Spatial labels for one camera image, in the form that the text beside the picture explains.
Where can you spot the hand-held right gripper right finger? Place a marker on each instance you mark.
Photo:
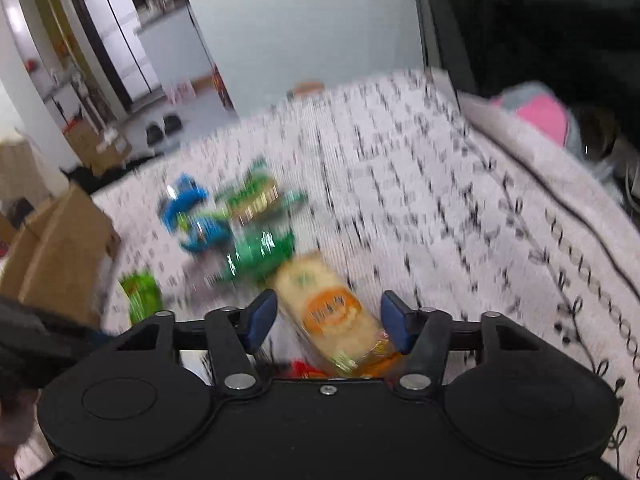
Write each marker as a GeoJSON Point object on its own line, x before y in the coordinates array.
{"type": "Point", "coordinates": [395, 321]}

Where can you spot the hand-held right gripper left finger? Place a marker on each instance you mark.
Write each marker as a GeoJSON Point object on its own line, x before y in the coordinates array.
{"type": "Point", "coordinates": [261, 320]}

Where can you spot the yellow cracker packet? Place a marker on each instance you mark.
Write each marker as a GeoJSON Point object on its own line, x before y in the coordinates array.
{"type": "Point", "coordinates": [325, 305]}

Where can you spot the blue snack packet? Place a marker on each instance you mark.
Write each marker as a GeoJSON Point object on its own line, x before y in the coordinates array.
{"type": "Point", "coordinates": [207, 235]}
{"type": "Point", "coordinates": [181, 197]}

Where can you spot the light green snack packet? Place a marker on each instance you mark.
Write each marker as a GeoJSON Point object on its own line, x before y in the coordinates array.
{"type": "Point", "coordinates": [142, 295]}

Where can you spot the green bun packet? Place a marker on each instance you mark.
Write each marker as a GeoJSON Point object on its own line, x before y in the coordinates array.
{"type": "Point", "coordinates": [252, 195]}

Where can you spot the brown cardboard box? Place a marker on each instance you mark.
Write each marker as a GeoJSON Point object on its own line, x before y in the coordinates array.
{"type": "Point", "coordinates": [60, 255]}

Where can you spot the person's left forearm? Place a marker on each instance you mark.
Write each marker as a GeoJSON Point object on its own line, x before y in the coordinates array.
{"type": "Point", "coordinates": [35, 340]}

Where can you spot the red snack packet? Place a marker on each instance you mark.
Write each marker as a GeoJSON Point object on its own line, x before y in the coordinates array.
{"type": "Point", "coordinates": [302, 369]}

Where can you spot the dark green snack packet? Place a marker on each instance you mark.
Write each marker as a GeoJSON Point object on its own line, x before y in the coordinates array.
{"type": "Point", "coordinates": [257, 255]}

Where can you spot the printed white blanket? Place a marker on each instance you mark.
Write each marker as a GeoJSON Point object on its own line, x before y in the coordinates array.
{"type": "Point", "coordinates": [425, 200]}

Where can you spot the open cardboard boxes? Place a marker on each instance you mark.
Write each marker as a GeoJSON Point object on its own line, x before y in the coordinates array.
{"type": "Point", "coordinates": [97, 147]}

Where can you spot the black framed glass door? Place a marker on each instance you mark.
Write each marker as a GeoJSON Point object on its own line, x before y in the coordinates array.
{"type": "Point", "coordinates": [107, 30]}

